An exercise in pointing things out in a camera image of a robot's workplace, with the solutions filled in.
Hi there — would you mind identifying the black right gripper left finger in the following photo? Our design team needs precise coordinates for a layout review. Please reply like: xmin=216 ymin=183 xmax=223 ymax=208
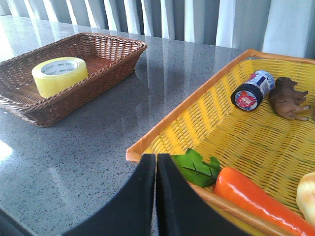
xmin=63 ymin=154 xmax=156 ymax=236

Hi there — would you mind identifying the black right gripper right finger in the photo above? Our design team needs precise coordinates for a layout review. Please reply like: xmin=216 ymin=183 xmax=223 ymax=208
xmin=156 ymin=154 xmax=248 ymax=236

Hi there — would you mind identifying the yellow packing tape roll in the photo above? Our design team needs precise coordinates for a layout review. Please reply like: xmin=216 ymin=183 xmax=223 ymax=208
xmin=31 ymin=57 xmax=88 ymax=98

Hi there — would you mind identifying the orange toy carrot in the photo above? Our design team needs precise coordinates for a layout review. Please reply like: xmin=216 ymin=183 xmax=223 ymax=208
xmin=171 ymin=148 xmax=315 ymax=236

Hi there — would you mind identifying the yellow orange-rimmed plastic basket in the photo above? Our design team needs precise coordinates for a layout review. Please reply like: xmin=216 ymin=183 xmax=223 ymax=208
xmin=126 ymin=49 xmax=315 ymax=223

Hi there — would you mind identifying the toy croissant bread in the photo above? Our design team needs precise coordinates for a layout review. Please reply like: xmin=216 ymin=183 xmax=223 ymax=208
xmin=296 ymin=172 xmax=315 ymax=226

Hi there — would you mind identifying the small blue white can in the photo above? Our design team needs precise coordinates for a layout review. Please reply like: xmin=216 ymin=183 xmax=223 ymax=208
xmin=230 ymin=70 xmax=275 ymax=111

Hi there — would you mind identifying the brown toy animal figure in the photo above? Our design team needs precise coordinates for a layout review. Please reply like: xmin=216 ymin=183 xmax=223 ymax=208
xmin=269 ymin=77 xmax=311 ymax=121

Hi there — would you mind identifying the brown wicker basket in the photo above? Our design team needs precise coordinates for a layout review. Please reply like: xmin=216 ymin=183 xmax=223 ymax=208
xmin=0 ymin=32 xmax=147 ymax=127

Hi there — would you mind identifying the grey pleated curtain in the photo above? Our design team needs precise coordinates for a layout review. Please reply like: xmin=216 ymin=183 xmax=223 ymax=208
xmin=0 ymin=0 xmax=315 ymax=59

